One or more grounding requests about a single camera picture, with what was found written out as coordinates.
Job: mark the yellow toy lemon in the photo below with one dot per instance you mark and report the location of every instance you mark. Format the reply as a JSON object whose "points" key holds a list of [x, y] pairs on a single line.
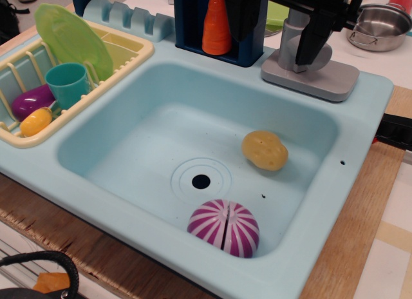
{"points": [[36, 122]]}

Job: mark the purple toy eggplant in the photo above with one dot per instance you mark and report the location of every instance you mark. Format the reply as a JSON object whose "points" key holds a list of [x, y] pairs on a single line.
{"points": [[26, 103]]}

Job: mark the stainless steel pot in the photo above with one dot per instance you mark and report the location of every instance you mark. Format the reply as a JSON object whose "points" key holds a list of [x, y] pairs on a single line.
{"points": [[380, 28]]}

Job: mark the purple striped toy onion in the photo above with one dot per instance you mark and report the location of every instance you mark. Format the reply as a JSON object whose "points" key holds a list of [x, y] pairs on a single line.
{"points": [[227, 225]]}

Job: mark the dark blue utensil holder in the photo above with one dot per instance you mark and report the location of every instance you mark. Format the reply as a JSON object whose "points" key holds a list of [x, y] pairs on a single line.
{"points": [[189, 20]]}

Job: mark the yellow toy potato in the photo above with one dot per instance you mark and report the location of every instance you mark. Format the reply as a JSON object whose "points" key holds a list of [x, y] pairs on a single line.
{"points": [[265, 150]]}

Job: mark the teal plastic cup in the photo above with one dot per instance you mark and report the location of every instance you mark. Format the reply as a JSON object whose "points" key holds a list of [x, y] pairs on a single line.
{"points": [[68, 82]]}

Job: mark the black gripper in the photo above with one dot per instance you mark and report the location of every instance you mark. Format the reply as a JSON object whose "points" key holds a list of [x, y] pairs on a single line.
{"points": [[326, 16]]}

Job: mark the black clamp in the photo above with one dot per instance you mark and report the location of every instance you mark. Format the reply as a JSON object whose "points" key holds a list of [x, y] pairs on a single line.
{"points": [[394, 131]]}

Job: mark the orange toy carrot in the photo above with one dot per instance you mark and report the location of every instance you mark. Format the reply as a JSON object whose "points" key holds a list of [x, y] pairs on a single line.
{"points": [[216, 39]]}

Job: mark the black bag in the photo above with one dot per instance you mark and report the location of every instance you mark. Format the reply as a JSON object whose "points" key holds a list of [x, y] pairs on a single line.
{"points": [[9, 21]]}

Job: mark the orange cloth piece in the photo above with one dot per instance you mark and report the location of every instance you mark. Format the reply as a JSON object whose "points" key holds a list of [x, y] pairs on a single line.
{"points": [[50, 282]]}

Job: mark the grey toy faucet lever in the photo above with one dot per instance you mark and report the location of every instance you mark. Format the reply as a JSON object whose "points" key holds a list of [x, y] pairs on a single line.
{"points": [[325, 79]]}

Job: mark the green plastic plate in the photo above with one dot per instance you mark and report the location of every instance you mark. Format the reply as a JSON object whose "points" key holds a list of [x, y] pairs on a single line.
{"points": [[72, 40]]}

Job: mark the green plate in background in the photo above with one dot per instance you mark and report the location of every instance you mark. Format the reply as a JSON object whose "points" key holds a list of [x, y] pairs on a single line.
{"points": [[276, 15]]}

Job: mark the light blue toy sink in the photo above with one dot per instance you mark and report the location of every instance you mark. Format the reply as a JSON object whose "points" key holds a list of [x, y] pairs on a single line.
{"points": [[140, 159]]}

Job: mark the cream dish drying rack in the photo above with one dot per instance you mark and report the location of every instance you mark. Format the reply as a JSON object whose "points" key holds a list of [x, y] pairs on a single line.
{"points": [[24, 69]]}

